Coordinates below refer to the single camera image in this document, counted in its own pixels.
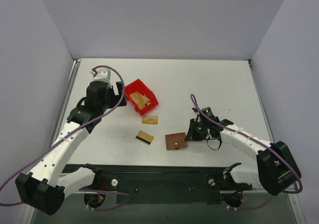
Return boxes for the red plastic bin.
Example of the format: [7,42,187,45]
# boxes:
[125,79,159,116]

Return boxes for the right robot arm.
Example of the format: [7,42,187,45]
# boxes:
[185,107,302,196]

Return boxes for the gold card magnetic stripe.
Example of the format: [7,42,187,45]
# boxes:
[135,130,154,145]

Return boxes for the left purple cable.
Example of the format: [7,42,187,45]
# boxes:
[0,65,134,212]

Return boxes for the aluminium table frame rail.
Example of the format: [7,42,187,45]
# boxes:
[29,58,299,194]

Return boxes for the gold card with chip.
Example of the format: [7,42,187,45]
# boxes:
[142,115,159,124]

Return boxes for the brown leather card holder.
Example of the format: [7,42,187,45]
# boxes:
[165,132,187,151]

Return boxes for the purple cable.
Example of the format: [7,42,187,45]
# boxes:
[0,65,134,212]
[190,93,303,211]

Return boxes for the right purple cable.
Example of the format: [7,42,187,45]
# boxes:
[190,93,303,211]

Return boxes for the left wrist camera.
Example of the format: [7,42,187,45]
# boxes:
[90,68,111,83]

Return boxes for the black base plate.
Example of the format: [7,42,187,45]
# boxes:
[59,163,254,205]

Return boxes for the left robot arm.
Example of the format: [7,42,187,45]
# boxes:
[15,81,127,215]

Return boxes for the gold cards in bin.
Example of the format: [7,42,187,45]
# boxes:
[130,92,151,110]

